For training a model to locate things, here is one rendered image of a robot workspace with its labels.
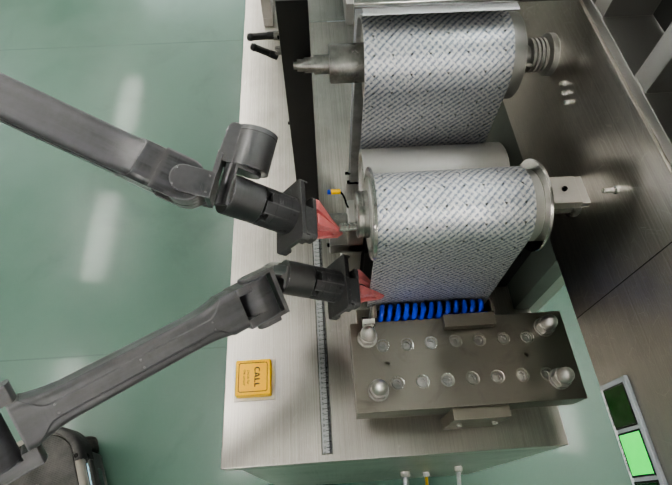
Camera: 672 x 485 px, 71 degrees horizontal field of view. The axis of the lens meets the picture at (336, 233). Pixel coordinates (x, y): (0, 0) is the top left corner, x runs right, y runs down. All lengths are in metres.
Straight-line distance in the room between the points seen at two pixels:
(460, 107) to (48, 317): 1.92
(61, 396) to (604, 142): 0.80
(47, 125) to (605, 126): 0.75
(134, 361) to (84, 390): 0.07
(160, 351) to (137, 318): 1.46
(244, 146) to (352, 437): 0.60
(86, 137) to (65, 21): 2.99
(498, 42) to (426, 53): 0.11
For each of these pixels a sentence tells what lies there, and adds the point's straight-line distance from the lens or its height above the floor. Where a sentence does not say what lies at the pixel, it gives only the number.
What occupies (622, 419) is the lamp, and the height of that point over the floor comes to 1.18.
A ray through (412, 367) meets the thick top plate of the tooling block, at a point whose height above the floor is 1.03.
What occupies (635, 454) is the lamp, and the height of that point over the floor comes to 1.18.
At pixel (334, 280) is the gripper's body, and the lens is 0.81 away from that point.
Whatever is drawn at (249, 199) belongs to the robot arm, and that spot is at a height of 1.36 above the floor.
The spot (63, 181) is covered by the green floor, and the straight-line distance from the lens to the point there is 2.70.
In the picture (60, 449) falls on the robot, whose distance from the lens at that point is 1.86.
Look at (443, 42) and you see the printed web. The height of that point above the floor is 1.40.
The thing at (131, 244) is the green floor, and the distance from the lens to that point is 2.34.
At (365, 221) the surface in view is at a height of 1.27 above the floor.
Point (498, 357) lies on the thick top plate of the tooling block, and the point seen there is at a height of 1.03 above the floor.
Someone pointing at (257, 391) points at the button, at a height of 0.92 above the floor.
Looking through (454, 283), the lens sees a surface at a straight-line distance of 0.88.
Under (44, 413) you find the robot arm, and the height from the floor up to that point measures 1.27.
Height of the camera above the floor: 1.88
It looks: 59 degrees down
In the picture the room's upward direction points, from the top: straight up
